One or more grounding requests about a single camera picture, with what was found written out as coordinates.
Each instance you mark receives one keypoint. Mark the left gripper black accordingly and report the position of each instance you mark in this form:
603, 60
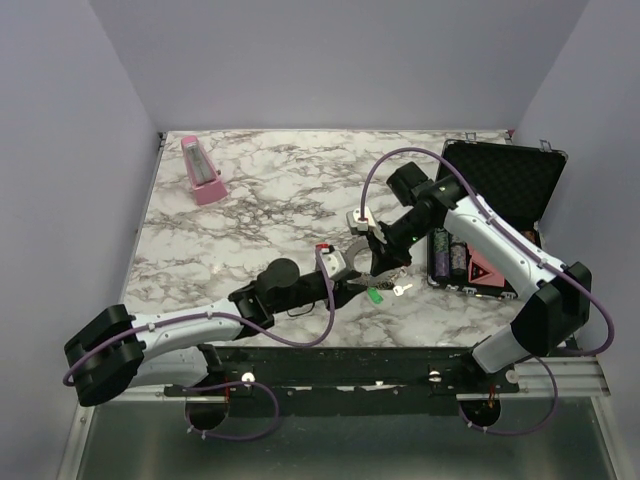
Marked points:
344, 291

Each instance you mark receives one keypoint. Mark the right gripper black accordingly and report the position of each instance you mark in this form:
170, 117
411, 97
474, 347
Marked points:
385, 255

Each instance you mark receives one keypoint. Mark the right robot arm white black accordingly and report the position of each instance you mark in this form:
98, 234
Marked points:
556, 296

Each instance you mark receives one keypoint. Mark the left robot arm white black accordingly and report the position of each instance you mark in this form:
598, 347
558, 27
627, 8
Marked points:
104, 358

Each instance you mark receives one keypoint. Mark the metal disc with key rings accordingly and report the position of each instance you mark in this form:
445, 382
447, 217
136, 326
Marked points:
358, 256

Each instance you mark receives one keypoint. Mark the green key tag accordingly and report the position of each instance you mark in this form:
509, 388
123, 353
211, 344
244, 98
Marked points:
375, 295

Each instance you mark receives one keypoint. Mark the purple poker chip stack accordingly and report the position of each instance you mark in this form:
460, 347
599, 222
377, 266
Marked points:
441, 254

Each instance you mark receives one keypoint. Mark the grey poker chip stack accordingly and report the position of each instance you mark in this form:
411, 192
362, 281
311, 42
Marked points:
458, 258

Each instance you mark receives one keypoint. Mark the pink warning card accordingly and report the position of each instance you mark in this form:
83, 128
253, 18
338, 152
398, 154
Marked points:
481, 272

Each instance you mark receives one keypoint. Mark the orange poker chip stack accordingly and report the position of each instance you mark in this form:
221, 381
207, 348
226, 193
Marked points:
529, 235

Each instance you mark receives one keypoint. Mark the black foam-lined case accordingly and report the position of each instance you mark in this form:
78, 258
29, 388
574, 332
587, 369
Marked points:
517, 183

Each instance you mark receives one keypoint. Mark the pink metronome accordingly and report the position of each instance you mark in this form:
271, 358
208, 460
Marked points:
205, 179

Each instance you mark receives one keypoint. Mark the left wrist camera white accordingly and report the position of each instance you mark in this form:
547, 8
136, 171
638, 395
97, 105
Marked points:
335, 263

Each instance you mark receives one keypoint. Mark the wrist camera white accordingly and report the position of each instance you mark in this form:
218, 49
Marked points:
360, 221
335, 263

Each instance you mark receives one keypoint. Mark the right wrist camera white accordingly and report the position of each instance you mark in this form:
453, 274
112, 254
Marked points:
360, 221

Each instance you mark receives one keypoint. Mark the black mounting base plate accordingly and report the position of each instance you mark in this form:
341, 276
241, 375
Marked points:
323, 382

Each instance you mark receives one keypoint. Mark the aluminium rail frame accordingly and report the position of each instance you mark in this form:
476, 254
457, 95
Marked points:
277, 413

